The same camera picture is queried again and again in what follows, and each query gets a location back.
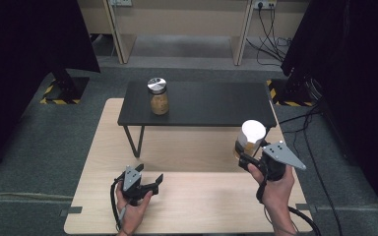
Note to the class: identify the black curtain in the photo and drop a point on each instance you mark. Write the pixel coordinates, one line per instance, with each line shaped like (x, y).
(351, 82)
(23, 65)

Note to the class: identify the black stand base striped tape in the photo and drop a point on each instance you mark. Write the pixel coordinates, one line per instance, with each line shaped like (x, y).
(64, 90)
(288, 93)

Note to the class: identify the person's right hand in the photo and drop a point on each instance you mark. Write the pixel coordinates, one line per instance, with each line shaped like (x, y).
(275, 193)

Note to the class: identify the grey tape strip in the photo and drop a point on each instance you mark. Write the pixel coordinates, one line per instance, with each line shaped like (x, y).
(71, 210)
(303, 206)

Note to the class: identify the black raised shelf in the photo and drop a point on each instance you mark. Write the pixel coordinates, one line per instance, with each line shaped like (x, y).
(203, 105)

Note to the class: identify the person's left hand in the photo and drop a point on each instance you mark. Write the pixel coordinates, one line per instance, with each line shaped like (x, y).
(131, 214)

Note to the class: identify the glass jar with silver lid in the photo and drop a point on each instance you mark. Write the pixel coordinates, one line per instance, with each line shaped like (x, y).
(158, 96)

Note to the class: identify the white wall socket with plugs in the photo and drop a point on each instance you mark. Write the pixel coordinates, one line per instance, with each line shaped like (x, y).
(265, 4)

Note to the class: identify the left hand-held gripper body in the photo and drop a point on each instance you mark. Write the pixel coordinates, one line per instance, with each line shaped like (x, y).
(134, 187)

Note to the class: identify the beige desk leg panel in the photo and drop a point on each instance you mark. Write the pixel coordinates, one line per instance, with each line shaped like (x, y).
(121, 39)
(241, 39)

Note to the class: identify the glass jar with white lid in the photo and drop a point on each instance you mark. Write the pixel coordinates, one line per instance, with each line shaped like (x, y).
(250, 137)

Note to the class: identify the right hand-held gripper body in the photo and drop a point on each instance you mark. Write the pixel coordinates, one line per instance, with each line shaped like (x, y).
(277, 160)

